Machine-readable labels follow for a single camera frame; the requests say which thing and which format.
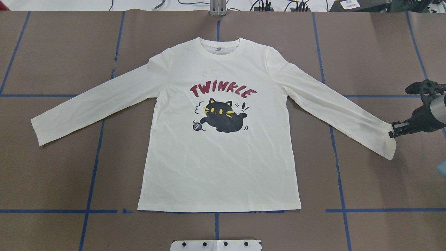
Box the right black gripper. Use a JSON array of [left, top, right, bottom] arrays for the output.
[[389, 106, 446, 138]]

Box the cream long-sleeve cat shirt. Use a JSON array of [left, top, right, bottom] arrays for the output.
[[31, 38, 396, 212]]

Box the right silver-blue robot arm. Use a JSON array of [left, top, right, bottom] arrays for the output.
[[389, 95, 446, 138]]

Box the black box with label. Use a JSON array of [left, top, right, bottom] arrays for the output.
[[329, 0, 392, 13]]

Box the orange black adapter box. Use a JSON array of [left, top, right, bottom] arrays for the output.
[[250, 0, 274, 12]]

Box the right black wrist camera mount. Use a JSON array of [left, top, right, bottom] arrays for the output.
[[405, 79, 446, 103]]

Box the aluminium frame post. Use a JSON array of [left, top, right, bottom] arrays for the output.
[[210, 0, 227, 16]]

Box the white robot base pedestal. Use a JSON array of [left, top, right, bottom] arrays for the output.
[[170, 239, 262, 251]]

